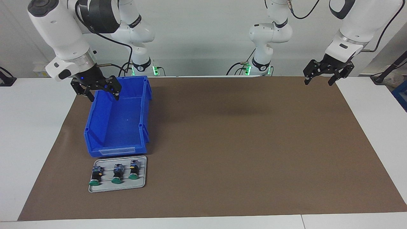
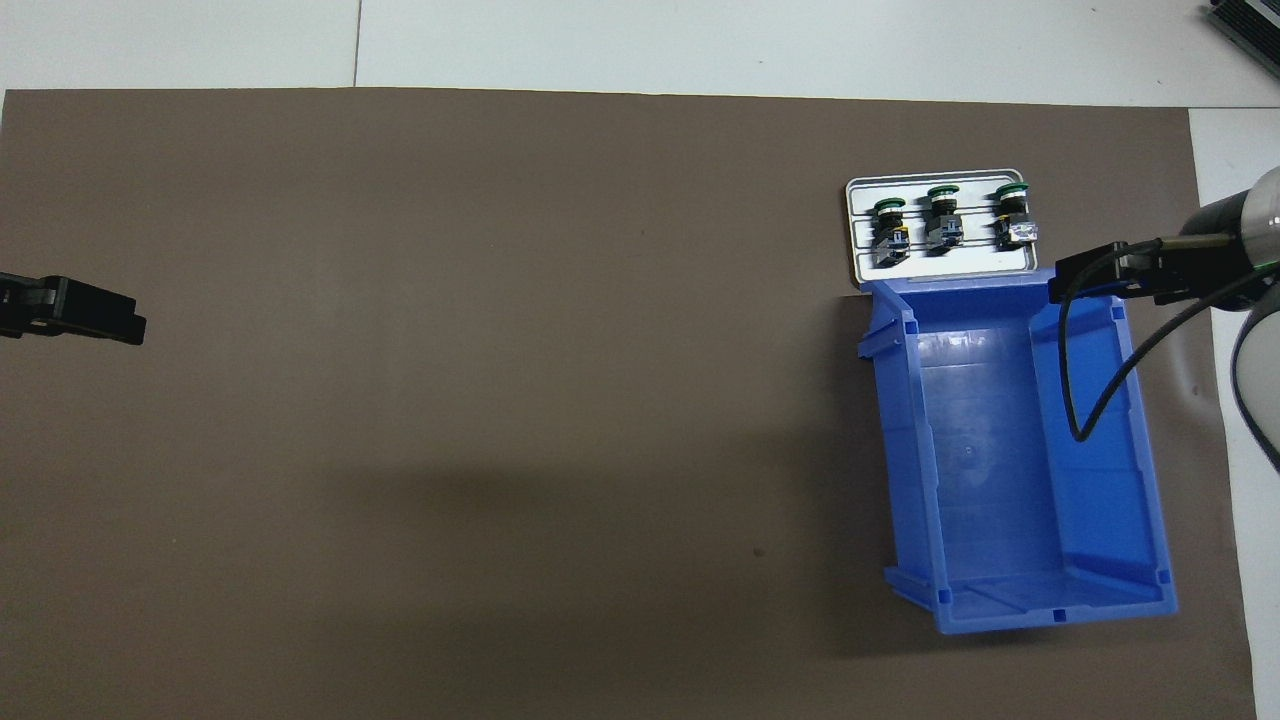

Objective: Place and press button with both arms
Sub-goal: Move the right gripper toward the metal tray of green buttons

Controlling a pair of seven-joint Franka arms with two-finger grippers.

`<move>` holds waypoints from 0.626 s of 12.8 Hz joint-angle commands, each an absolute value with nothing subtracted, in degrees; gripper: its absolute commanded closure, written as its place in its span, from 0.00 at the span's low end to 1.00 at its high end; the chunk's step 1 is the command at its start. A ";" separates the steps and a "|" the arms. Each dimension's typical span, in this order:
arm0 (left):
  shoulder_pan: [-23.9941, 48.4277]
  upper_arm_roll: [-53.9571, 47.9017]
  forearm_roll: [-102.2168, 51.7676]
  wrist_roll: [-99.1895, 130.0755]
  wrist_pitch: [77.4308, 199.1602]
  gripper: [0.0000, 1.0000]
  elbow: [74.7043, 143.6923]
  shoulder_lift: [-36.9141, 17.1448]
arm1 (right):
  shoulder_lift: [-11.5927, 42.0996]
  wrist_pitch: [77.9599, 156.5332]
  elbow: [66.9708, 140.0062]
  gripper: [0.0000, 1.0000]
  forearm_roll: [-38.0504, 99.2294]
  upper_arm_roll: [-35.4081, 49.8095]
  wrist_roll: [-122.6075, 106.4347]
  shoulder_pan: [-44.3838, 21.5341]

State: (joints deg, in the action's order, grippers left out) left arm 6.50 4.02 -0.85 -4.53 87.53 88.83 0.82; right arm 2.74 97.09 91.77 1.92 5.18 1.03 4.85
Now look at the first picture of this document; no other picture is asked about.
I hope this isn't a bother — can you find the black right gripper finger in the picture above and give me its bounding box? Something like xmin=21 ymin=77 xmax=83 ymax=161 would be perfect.
xmin=101 ymin=76 xmax=122 ymax=101
xmin=71 ymin=78 xmax=95 ymax=102

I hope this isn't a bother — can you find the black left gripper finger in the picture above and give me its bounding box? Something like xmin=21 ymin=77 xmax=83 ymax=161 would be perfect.
xmin=303 ymin=59 xmax=325 ymax=86
xmin=328 ymin=62 xmax=355 ymax=87

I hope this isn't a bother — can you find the green push button switch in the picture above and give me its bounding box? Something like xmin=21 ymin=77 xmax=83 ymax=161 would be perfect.
xmin=88 ymin=165 xmax=104 ymax=186
xmin=128 ymin=160 xmax=141 ymax=180
xmin=111 ymin=163 xmax=125 ymax=184

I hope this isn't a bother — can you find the blue plastic storage bin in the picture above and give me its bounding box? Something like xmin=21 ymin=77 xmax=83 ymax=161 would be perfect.
xmin=84 ymin=76 xmax=152 ymax=158

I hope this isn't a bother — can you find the black tripod pole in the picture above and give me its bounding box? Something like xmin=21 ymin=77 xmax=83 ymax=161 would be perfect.
xmin=370 ymin=50 xmax=407 ymax=85

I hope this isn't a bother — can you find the blue crate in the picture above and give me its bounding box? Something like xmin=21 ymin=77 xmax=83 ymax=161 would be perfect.
xmin=392 ymin=80 xmax=407 ymax=112

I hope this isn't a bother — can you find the black clamp stand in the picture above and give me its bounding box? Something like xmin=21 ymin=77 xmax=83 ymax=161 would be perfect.
xmin=0 ymin=66 xmax=17 ymax=87

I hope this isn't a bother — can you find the grey metal tray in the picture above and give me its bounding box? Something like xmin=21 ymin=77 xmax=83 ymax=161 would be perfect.
xmin=88 ymin=155 xmax=147 ymax=193

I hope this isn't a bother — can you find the brown paper table mat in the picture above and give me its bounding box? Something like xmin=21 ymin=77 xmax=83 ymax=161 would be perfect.
xmin=17 ymin=76 xmax=407 ymax=221

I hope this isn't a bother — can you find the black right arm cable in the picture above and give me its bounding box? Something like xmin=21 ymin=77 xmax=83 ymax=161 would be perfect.
xmin=94 ymin=30 xmax=134 ymax=78

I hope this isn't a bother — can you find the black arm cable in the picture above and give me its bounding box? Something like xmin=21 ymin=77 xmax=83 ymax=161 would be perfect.
xmin=94 ymin=30 xmax=134 ymax=78
xmin=286 ymin=0 xmax=404 ymax=53

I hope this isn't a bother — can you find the black right base cable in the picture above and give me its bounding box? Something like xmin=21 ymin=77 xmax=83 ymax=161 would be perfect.
xmin=118 ymin=62 xmax=134 ymax=77

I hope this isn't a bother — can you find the black base cable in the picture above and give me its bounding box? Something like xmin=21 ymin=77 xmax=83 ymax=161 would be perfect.
xmin=226 ymin=48 xmax=256 ymax=77
xmin=118 ymin=62 xmax=134 ymax=77

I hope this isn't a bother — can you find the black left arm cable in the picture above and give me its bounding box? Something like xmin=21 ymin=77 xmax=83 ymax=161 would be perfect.
xmin=286 ymin=0 xmax=404 ymax=53

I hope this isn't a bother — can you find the black left base cable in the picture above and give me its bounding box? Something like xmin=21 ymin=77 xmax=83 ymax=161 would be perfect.
xmin=226 ymin=48 xmax=256 ymax=77

